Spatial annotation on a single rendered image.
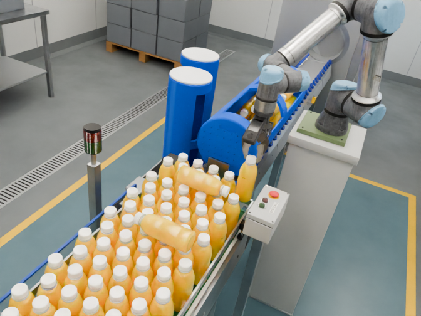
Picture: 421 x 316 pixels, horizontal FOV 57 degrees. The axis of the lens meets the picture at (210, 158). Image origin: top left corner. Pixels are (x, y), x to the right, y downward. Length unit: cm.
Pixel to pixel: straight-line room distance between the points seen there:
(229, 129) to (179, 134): 97
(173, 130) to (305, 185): 106
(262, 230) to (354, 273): 162
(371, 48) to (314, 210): 82
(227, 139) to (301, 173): 42
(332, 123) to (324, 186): 30
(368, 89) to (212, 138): 67
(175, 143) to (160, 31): 289
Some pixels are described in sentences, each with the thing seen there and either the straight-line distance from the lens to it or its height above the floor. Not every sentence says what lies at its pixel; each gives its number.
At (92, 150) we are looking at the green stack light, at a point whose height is 118.
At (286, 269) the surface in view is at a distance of 229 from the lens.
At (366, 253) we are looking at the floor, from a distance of 314.
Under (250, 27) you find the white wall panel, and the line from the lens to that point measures 700.
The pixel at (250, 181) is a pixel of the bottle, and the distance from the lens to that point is 150.
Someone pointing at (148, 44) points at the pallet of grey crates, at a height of 26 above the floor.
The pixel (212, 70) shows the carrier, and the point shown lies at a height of 96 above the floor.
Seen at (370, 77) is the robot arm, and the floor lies 150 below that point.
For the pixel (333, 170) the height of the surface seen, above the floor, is 104.
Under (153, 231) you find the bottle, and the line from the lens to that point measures 120.
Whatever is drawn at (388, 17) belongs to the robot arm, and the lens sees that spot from 151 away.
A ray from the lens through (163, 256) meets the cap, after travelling 120.
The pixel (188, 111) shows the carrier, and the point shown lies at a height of 84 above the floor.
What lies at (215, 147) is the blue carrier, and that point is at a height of 108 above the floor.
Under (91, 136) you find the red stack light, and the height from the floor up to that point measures 124.
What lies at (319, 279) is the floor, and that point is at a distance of 279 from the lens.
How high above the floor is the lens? 199
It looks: 33 degrees down
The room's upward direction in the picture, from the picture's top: 9 degrees clockwise
